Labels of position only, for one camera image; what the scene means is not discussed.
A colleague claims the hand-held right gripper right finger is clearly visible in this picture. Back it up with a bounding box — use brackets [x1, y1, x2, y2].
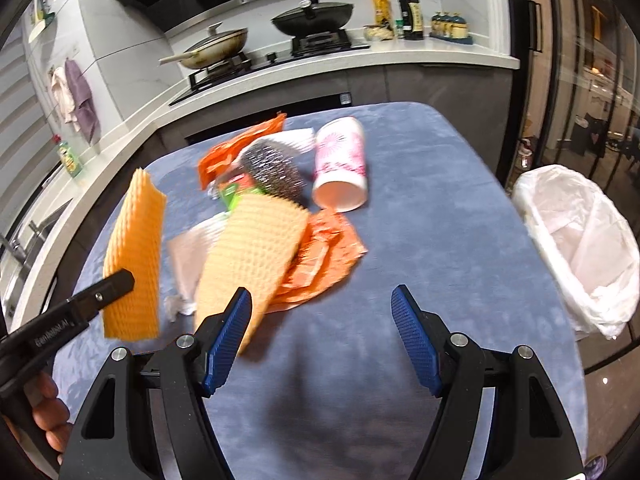
[391, 285, 586, 480]

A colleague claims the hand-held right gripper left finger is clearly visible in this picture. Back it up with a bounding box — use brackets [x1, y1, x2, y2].
[60, 287, 253, 480]

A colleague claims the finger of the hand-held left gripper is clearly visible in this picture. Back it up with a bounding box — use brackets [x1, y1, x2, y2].
[67, 269, 136, 320]

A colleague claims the orange waffle sponge cloth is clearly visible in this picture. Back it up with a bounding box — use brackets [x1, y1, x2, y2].
[194, 194, 311, 356]
[102, 167, 168, 341]

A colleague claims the white tissue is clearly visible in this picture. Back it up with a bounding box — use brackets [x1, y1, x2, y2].
[167, 212, 231, 322]

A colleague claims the orange snack wrapper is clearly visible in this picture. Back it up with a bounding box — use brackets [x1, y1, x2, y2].
[197, 112, 287, 191]
[270, 209, 368, 308]

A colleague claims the green carton box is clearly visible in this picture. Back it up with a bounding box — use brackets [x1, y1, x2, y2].
[217, 172, 266, 211]

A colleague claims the steel wool scrubber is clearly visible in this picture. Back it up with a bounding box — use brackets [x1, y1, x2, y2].
[237, 144, 306, 206]

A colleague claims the white bin bag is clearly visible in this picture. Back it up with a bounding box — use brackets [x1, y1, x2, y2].
[512, 165, 633, 338]

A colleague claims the pink patterned paper cup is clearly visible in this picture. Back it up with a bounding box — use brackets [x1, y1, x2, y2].
[312, 116, 369, 212]

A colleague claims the person's left hand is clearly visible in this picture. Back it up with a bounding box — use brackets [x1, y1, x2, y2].
[31, 372, 74, 454]

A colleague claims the metal sink faucet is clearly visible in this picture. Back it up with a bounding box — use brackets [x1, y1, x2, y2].
[0, 219, 48, 266]

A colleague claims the blue velvet tablecloth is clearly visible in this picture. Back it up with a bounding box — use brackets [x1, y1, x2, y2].
[52, 102, 588, 480]

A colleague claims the green dish soap bottle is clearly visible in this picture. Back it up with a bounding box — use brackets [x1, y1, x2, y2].
[52, 135, 83, 178]

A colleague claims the purple hanging towel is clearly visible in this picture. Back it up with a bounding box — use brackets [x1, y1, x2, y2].
[64, 58, 101, 143]

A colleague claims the pink hanging towel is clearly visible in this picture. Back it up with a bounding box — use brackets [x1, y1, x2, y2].
[48, 66, 78, 123]

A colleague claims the black built-in oven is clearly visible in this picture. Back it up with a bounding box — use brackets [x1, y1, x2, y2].
[185, 92, 353, 146]

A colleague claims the grey kitchen cabinet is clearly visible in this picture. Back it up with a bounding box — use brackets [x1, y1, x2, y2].
[345, 62, 513, 181]

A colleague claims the beige frying pan with lid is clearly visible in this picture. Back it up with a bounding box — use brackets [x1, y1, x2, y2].
[159, 22, 249, 70]

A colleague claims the dark chair with heart cutout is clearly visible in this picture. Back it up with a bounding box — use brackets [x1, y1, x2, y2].
[575, 115, 608, 156]

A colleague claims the black gas stove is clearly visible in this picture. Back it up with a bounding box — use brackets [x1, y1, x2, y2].
[169, 27, 371, 107]

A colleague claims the black framed glass door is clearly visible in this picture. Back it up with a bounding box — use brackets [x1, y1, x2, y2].
[505, 0, 640, 376]

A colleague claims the blue spice jar set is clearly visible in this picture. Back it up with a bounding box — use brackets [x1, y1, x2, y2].
[430, 10, 473, 44]

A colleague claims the dark soy sauce bottle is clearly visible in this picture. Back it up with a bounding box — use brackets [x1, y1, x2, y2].
[397, 0, 425, 41]

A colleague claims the black wok with lid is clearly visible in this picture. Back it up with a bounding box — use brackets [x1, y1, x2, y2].
[271, 0, 355, 38]

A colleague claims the yellow noodle packet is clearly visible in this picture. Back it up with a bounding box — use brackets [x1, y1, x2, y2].
[371, 0, 393, 28]

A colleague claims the white wall shelf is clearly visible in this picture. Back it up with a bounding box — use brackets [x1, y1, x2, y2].
[27, 0, 57, 43]

